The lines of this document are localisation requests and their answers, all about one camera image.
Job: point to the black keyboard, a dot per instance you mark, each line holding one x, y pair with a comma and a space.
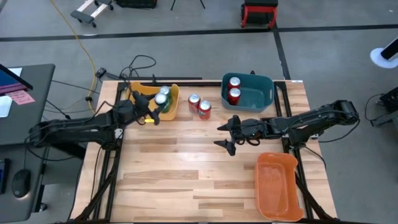
3, 175

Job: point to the black tripod legs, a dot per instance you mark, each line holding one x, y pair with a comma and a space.
202, 4

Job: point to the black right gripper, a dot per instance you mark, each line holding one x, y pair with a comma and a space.
253, 130

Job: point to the black power adapter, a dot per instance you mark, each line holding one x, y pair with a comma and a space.
101, 72

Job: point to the black case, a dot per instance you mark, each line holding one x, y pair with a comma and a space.
136, 3

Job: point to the black equipment stand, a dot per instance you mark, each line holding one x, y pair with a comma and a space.
390, 99

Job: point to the white paper sheet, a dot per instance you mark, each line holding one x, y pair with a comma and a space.
4, 107

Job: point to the wheeled dolly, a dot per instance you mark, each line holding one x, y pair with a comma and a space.
82, 15

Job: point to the red and black stool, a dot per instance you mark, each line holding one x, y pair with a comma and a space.
259, 8

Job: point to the yellow plastic bin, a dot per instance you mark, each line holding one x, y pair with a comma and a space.
171, 115

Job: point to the teal plastic bin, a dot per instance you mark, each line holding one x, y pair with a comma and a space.
255, 96

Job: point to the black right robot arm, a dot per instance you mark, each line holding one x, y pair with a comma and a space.
311, 123

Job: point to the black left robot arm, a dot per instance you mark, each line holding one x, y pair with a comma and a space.
77, 130

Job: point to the computer monitor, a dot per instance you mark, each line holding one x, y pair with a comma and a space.
9, 81

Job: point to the black aluminium table frame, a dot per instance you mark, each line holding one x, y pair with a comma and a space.
200, 83

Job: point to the pink sticky note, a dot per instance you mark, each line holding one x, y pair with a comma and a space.
20, 97

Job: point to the black desk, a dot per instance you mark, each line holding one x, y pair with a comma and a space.
34, 109
9, 211

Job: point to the white round stand base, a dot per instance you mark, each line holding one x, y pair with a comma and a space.
377, 57

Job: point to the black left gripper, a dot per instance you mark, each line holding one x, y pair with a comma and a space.
136, 112

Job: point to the orange plastic bin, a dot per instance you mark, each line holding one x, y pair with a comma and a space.
276, 186

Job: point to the green soda can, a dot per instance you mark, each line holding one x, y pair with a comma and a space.
161, 101
165, 90

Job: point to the black computer mouse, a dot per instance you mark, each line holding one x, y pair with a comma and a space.
21, 182

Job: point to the red soda can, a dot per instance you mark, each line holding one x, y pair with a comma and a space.
205, 110
234, 82
234, 96
194, 104

